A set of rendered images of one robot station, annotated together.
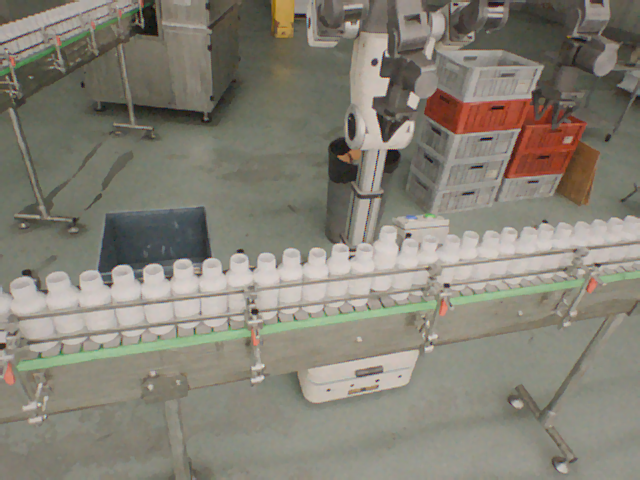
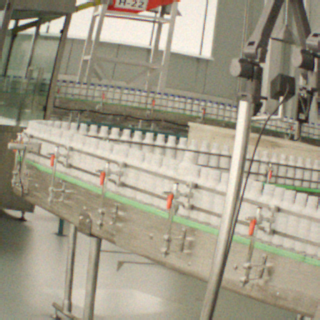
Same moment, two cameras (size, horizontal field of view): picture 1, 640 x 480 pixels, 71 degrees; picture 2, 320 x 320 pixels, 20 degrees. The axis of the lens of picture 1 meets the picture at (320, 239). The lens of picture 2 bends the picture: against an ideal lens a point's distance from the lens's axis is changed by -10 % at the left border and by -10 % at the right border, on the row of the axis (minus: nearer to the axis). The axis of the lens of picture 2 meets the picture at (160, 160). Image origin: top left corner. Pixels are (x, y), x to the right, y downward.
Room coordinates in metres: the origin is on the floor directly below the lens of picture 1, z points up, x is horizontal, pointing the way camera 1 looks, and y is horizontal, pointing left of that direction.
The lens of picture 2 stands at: (0.14, -3.25, 1.37)
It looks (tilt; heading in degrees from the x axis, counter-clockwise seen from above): 4 degrees down; 78
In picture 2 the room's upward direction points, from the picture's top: 9 degrees clockwise
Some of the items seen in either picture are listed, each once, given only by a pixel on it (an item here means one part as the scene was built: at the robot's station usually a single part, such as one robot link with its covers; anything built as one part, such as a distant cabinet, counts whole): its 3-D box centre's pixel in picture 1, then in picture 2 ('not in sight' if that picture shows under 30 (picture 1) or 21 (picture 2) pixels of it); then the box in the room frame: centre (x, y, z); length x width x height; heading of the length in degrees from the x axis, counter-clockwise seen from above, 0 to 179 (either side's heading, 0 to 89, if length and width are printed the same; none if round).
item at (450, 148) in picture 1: (466, 135); not in sight; (3.25, -1.00, 0.55); 0.61 x 0.41 x 0.22; 117
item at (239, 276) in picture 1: (239, 287); (130, 172); (0.74, 0.17, 1.08); 0.06 x 0.06 x 0.17
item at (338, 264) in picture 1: (336, 275); (165, 182); (0.83, -0.05, 1.08); 0.06 x 0.06 x 0.17
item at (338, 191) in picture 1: (357, 195); not in sight; (2.57, -0.21, 0.32); 0.45 x 0.45 x 0.64
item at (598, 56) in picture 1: (593, 41); (309, 53); (1.13, -0.56, 1.60); 0.12 x 0.09 x 0.12; 21
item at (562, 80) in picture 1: (563, 78); (315, 82); (1.16, -0.55, 1.51); 0.10 x 0.07 x 0.07; 20
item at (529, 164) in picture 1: (524, 153); not in sight; (3.59, -1.62, 0.33); 0.61 x 0.41 x 0.22; 113
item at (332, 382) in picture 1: (345, 315); not in sight; (1.54, -0.16, 0.24); 0.68 x 0.53 x 0.41; 20
